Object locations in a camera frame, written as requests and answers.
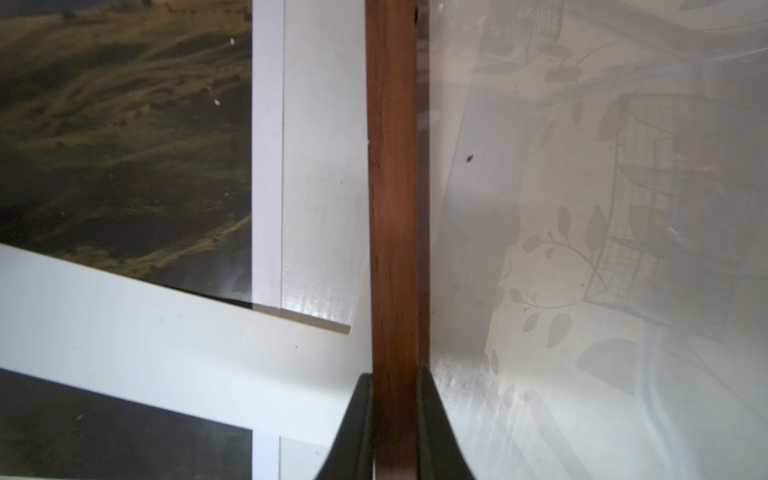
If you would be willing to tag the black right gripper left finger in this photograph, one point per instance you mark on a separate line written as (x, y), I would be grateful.
(351, 454)

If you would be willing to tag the brown wooden picture frame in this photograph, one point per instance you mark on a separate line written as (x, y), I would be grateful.
(393, 180)

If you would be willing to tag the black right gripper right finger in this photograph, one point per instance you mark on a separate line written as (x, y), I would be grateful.
(439, 455)

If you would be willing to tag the white passe-partout mat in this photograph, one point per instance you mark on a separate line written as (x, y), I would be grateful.
(275, 366)

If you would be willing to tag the mountain landscape photo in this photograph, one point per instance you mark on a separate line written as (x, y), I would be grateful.
(126, 147)

